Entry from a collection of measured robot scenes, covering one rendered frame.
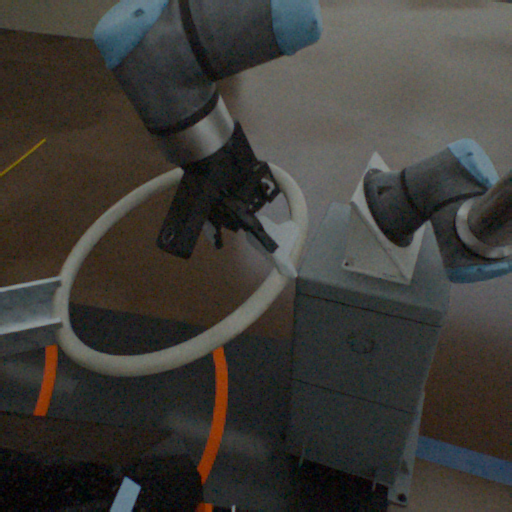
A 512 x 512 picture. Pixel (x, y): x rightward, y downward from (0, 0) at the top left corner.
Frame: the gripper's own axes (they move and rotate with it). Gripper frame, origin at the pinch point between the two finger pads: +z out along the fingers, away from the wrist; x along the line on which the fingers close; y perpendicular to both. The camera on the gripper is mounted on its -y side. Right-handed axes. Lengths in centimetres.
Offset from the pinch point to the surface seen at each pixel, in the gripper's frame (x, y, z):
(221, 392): 89, 6, 123
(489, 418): 9, 61, 162
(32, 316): 38.9, -23.1, 5.3
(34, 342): 31.7, -26.2, 4.6
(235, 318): 0.4, -6.4, 4.6
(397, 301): 13, 38, 61
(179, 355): 4.3, -15.0, 4.8
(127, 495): 21, -36, 35
